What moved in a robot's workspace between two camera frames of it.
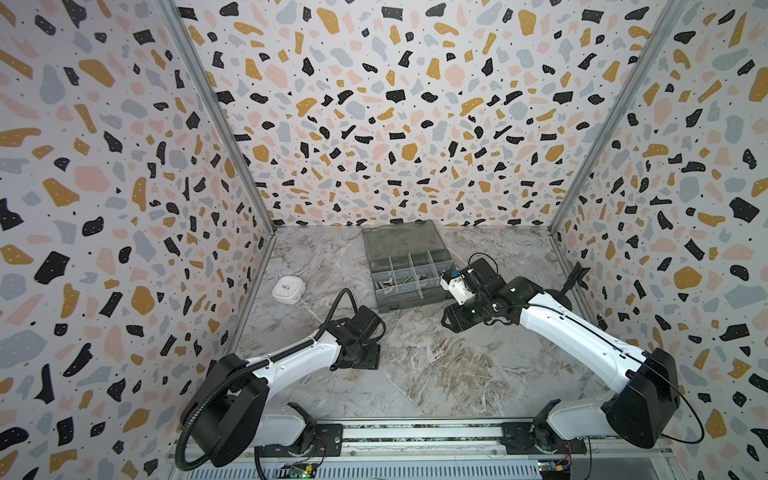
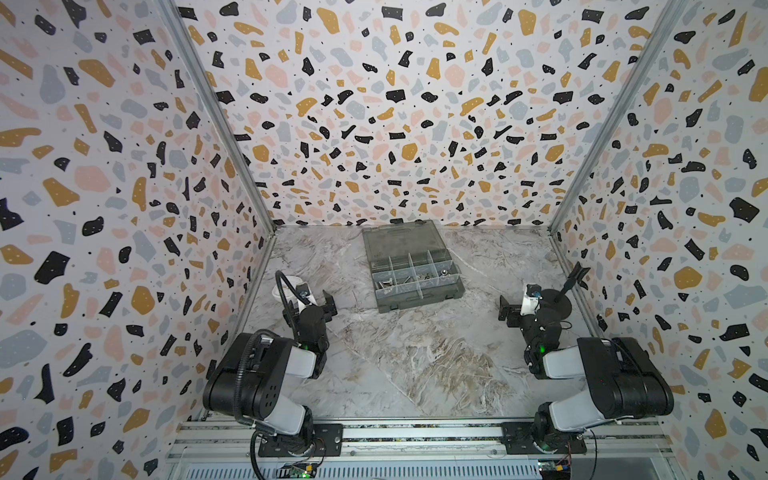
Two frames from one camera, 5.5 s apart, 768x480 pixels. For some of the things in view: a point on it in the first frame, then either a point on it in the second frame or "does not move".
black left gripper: x=373 y=357 → x=324 y=310
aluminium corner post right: x=667 y=23 does not move
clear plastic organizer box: x=406 y=262 does not move
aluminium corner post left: x=175 y=11 does not move
